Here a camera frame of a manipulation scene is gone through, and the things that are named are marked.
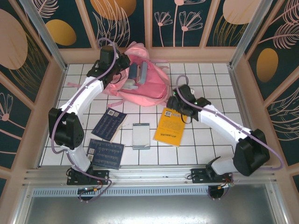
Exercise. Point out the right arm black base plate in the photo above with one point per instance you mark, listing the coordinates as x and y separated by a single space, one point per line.
198 177

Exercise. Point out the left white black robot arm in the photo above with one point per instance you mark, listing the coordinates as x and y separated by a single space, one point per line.
86 95

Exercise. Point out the slotted metal grille strip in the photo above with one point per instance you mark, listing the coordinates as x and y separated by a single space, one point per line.
149 192

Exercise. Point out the aluminium mounting rail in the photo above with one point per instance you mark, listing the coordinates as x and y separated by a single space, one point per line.
149 173

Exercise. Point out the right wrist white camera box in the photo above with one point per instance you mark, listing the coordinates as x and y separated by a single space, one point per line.
192 90

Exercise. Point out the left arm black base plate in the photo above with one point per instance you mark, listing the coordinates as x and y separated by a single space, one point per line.
100 177

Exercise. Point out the steel sheet panel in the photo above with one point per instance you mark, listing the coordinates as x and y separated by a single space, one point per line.
149 210

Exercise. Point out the aluminium frame post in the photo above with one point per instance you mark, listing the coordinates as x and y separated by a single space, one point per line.
252 28
44 32

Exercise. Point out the aluminium side rail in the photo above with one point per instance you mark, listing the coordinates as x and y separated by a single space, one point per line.
234 84

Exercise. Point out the thin navy book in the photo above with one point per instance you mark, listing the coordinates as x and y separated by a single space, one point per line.
107 155

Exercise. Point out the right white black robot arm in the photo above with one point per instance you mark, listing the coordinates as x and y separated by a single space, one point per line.
219 121

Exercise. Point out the thick navy book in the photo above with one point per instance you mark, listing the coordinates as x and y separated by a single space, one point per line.
109 124

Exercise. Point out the pink student backpack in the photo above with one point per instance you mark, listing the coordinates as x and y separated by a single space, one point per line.
149 91

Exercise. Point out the yellow book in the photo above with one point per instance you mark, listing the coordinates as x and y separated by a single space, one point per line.
169 130

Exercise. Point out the grey white notebook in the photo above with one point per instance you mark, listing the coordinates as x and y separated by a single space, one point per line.
141 136

